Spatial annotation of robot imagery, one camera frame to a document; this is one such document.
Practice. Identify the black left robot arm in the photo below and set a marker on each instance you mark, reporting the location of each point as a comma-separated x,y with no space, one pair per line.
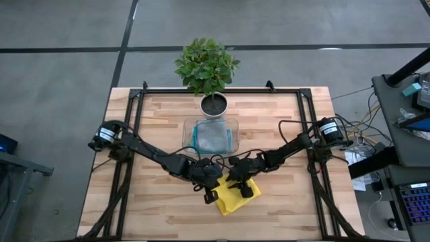
148,151

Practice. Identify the white papers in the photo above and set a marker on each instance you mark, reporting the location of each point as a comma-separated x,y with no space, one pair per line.
356,158

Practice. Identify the light blue microfiber towel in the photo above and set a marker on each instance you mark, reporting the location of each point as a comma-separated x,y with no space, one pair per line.
229,138

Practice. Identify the yellow microfiber towel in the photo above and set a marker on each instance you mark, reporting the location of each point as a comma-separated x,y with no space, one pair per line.
231,200

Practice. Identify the grey equipment cart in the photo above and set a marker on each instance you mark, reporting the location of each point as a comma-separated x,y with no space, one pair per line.
396,144

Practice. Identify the small teal box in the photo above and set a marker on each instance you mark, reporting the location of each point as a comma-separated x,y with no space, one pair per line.
412,89

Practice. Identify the clear plastic bin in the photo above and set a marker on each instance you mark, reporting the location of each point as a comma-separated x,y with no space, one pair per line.
235,134

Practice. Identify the black device with blue light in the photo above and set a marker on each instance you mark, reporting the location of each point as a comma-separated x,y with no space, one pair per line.
7,144

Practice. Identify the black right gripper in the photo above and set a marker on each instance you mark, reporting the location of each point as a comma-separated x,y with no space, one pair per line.
247,168

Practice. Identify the black diagonal pole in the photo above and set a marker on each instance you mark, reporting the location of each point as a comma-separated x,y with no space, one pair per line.
410,67

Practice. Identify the white plant pot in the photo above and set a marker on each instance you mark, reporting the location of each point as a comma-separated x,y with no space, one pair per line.
214,105

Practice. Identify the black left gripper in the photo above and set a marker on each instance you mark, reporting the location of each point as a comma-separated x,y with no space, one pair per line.
206,174

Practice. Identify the blue-lit keyboard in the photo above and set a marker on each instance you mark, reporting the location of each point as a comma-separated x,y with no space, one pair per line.
416,203

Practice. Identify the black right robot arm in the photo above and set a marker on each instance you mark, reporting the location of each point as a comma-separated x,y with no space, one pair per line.
295,144

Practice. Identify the grey side table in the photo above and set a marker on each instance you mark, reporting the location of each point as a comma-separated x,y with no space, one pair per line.
16,168

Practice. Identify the black cart crossbar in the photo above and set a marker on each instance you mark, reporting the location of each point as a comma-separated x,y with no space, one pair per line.
369,164

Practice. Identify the dark tablet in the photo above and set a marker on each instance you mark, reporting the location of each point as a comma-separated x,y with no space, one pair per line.
418,124

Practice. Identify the green leafy plant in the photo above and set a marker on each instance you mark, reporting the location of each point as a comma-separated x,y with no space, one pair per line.
206,65

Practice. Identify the black metal table frame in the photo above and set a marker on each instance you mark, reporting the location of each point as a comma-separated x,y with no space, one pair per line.
252,90

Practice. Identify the grey microfiber towel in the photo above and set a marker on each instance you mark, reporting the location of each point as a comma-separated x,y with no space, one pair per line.
211,136

